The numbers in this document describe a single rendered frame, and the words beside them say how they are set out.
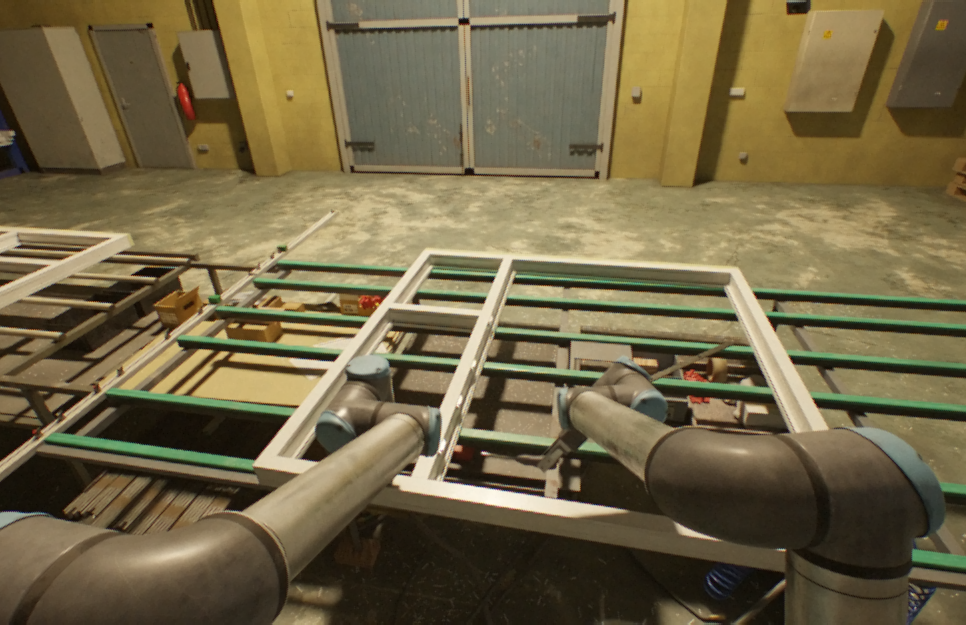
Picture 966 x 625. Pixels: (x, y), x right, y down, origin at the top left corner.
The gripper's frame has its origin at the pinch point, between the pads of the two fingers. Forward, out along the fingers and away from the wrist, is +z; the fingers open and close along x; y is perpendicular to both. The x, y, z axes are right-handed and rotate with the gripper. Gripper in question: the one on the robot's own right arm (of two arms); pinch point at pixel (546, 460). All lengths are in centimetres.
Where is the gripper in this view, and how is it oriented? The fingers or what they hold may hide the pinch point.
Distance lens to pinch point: 133.1
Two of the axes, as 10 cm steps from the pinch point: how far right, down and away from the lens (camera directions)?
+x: -1.9, 0.5, -9.8
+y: -7.4, -6.7, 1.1
